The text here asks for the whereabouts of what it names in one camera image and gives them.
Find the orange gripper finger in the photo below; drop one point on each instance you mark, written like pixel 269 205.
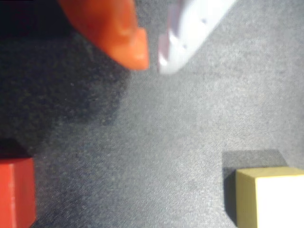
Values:
pixel 111 31

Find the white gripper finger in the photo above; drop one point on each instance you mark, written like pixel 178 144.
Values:
pixel 187 35

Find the yellow cube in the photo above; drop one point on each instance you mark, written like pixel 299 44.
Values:
pixel 268 197

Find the red cube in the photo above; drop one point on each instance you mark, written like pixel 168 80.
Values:
pixel 16 192

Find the dark grey fabric mat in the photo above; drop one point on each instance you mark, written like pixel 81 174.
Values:
pixel 166 133

